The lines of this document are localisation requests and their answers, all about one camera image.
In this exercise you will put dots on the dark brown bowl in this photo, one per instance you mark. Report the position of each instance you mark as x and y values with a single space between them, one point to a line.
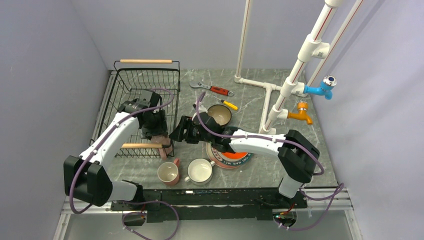
220 113

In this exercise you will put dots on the black wire dish rack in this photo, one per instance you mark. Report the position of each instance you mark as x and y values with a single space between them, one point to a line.
152 85

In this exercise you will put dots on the white enamel cup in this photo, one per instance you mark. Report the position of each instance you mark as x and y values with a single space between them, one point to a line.
200 171

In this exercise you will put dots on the red handled adjustable wrench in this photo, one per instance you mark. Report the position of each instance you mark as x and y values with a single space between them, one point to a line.
215 89

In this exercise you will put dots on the orange bowl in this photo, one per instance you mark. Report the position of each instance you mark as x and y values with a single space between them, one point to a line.
233 157

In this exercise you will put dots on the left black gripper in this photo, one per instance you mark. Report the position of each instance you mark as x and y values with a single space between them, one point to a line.
161 128

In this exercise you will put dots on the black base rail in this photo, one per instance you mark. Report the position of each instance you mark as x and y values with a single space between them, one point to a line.
212 204

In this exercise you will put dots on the blue faucet tap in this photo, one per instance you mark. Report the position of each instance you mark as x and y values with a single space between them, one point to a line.
324 89

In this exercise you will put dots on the light pink mug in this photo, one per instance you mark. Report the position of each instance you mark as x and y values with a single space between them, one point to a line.
165 142

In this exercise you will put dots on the yellow handled screwdriver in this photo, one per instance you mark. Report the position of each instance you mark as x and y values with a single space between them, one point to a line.
228 104

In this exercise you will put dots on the beige pink plate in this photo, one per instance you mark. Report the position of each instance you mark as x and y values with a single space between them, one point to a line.
214 156

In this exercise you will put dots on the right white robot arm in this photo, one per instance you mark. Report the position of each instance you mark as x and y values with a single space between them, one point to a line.
298 156

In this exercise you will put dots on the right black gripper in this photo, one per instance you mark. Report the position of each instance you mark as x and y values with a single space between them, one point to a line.
188 124

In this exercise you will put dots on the salmon pink mug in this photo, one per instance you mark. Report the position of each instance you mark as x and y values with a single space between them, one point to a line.
168 172

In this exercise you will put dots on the orange faucet tap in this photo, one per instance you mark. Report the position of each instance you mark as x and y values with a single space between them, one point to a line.
301 114

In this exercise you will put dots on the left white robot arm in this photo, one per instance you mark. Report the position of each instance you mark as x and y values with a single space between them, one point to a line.
86 176

